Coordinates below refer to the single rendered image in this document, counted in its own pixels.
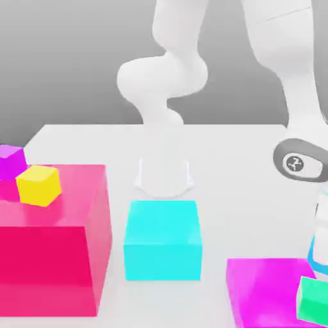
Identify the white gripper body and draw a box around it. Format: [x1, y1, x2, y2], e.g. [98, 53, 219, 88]
[313, 218, 328, 265]

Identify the small purple cube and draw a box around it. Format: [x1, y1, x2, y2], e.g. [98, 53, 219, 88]
[0, 143, 28, 182]

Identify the large magenta box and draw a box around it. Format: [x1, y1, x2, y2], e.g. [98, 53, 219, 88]
[225, 257, 328, 328]

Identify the small yellow cube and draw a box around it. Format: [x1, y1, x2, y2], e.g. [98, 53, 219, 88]
[15, 165, 63, 208]

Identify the large cyan box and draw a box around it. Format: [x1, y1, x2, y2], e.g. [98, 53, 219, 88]
[122, 199, 204, 282]

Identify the small green cube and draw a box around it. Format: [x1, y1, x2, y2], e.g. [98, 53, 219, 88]
[295, 275, 328, 328]

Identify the large pink box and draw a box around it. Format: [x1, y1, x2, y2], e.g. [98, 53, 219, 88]
[0, 163, 113, 318]

